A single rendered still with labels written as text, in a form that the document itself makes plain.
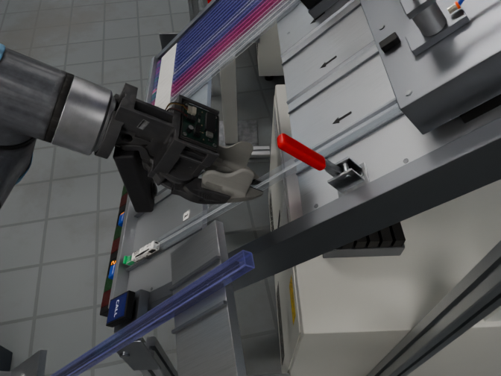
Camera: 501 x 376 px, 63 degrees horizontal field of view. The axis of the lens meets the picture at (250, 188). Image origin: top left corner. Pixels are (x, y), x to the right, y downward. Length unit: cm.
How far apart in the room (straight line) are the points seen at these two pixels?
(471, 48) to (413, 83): 5
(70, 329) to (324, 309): 98
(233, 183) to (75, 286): 118
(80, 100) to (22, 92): 5
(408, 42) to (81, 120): 32
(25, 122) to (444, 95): 38
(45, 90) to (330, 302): 61
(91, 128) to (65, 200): 141
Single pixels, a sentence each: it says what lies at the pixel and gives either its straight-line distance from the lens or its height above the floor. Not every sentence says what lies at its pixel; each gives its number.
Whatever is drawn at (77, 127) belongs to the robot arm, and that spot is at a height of 109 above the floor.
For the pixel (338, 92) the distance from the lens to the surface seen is 55.
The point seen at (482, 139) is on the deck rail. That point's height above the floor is 112.
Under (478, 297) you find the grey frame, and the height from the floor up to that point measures 87.
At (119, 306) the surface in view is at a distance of 64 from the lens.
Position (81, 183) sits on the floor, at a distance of 187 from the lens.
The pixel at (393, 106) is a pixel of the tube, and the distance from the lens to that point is 47.
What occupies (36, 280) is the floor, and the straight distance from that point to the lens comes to 169.
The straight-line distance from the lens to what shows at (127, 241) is 77.
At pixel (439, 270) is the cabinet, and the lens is 92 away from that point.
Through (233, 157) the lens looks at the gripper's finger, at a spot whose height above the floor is 97.
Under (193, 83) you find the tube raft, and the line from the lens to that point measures 86.
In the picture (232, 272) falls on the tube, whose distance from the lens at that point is 33.
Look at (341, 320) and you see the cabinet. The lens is 81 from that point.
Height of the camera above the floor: 137
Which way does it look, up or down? 53 degrees down
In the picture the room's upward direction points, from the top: straight up
